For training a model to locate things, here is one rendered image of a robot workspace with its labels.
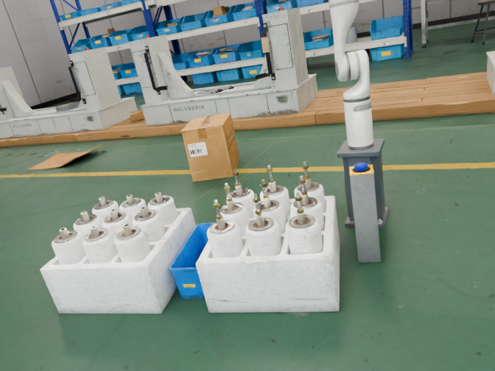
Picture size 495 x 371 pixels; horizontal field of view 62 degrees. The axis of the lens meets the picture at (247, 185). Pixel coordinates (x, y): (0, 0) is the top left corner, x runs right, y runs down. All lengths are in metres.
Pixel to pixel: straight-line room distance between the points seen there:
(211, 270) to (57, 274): 0.53
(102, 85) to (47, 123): 0.78
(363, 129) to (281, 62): 1.76
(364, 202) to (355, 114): 0.33
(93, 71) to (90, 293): 3.03
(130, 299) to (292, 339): 0.53
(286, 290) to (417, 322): 0.35
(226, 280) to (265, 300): 0.13
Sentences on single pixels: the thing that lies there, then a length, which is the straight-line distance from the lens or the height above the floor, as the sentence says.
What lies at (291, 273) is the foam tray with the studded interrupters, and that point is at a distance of 1.16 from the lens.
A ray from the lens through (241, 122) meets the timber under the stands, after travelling 3.25.
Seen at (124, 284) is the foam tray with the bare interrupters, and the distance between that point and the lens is 1.37.
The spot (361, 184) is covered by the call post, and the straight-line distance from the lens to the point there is 1.28.
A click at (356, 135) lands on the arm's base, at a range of 1.49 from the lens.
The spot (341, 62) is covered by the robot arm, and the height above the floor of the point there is 0.61.
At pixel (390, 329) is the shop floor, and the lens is 1.18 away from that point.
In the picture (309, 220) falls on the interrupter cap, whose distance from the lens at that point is 1.16.
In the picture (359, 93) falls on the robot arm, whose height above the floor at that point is 0.50.
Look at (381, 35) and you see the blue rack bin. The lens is 5.63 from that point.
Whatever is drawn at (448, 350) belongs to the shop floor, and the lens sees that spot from 1.14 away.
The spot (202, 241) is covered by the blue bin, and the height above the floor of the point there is 0.05.
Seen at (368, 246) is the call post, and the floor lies 0.06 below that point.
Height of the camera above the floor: 0.80
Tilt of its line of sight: 22 degrees down
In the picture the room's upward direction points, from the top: 11 degrees counter-clockwise
